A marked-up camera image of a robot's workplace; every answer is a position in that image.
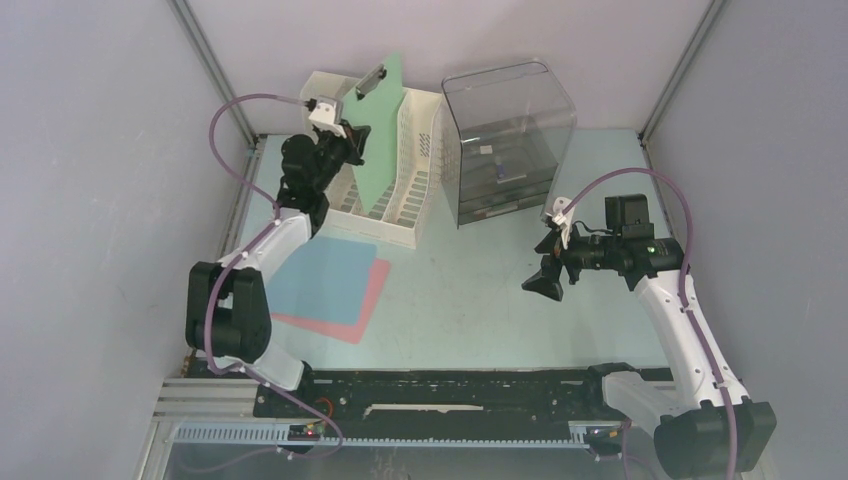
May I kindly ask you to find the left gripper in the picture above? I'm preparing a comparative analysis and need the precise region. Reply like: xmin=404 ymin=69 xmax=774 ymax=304
xmin=311 ymin=120 xmax=371 ymax=194

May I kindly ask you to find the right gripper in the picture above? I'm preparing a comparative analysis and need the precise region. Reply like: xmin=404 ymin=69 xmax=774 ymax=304
xmin=521 ymin=220 xmax=620 ymax=301

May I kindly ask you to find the green clipboard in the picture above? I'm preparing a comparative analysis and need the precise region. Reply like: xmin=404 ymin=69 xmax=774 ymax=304
xmin=342 ymin=52 xmax=405 ymax=213

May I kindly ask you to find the blue folder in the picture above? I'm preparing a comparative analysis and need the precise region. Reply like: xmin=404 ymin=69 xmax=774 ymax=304
xmin=266 ymin=236 xmax=377 ymax=325

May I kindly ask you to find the smoky transparent drawer cabinet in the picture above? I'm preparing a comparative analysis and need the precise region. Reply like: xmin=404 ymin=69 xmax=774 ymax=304
xmin=441 ymin=58 xmax=577 ymax=226

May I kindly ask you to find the pink folder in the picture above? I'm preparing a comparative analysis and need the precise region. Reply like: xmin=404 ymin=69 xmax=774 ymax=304
xmin=271 ymin=259 xmax=391 ymax=345

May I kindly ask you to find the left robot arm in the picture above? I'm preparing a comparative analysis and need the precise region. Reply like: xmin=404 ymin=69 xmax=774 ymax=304
xmin=185 ymin=121 xmax=371 ymax=417

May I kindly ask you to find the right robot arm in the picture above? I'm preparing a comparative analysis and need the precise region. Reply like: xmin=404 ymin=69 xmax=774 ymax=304
xmin=522 ymin=194 xmax=777 ymax=479

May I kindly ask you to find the white file organizer rack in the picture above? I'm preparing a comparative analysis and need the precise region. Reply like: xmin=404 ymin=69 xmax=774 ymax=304
xmin=322 ymin=88 xmax=446 ymax=249

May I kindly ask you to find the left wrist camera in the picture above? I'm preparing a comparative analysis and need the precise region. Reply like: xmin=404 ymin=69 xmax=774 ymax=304
xmin=306 ymin=96 xmax=347 ymax=139

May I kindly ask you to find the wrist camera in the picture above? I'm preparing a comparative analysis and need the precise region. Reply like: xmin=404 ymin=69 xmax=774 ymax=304
xmin=546 ymin=197 xmax=575 ymax=250
xmin=306 ymin=96 xmax=347 ymax=139

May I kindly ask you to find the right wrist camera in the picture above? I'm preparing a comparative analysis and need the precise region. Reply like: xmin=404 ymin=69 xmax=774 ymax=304
xmin=546 ymin=197 xmax=575 ymax=250

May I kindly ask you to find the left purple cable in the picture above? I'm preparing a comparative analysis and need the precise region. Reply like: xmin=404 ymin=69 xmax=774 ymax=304
xmin=202 ymin=93 xmax=346 ymax=460

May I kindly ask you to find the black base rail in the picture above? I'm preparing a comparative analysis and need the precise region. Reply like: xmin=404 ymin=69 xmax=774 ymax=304
xmin=293 ymin=362 xmax=631 ymax=440

